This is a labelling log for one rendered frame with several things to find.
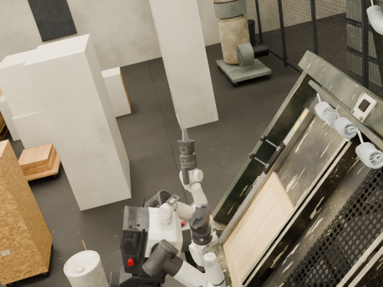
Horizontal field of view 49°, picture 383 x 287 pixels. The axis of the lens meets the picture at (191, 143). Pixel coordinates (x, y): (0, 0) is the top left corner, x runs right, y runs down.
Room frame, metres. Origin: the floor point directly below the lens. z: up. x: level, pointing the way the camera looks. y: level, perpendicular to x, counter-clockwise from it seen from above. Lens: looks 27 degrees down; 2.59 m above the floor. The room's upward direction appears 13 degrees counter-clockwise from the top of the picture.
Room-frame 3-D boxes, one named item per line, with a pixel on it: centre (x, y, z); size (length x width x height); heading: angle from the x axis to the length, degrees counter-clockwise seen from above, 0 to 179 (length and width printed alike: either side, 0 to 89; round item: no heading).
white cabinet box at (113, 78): (7.02, 1.20, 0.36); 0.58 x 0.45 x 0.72; 94
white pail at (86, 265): (2.75, 1.10, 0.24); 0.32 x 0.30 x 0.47; 4
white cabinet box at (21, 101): (6.19, 2.13, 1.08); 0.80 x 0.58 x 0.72; 4
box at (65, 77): (4.57, 1.14, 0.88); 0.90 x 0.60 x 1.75; 4
